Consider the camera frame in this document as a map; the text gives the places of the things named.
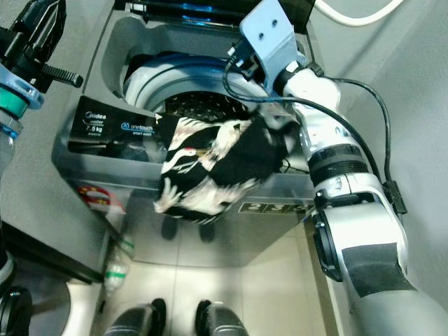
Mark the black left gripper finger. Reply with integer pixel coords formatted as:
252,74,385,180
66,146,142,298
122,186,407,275
25,0,69,53

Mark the black floral print garment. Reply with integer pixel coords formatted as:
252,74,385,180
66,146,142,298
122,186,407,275
154,105,298,225

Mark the grey top-load washing machine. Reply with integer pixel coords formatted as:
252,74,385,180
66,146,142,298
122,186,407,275
50,0,323,268

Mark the clear plastic bottle green label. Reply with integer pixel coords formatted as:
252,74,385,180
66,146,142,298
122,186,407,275
104,238,135,291

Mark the black floor fan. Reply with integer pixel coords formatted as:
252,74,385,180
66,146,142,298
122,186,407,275
14,269,72,333

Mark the robot right leg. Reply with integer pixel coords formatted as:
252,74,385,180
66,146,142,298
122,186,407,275
196,300,253,336

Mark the robot leg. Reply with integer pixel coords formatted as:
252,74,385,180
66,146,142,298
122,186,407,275
108,300,167,336
196,300,253,336

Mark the robot left leg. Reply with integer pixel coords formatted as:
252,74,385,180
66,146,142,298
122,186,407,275
108,300,167,336

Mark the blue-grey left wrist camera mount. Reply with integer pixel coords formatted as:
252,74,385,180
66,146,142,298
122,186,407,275
0,63,30,116

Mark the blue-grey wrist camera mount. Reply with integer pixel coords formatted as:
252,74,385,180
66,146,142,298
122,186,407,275
0,63,30,116
239,0,300,88

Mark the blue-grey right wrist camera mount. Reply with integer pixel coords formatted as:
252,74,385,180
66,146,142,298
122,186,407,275
239,0,300,88

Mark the white water hose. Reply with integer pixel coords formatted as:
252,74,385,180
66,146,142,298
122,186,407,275
314,0,403,27

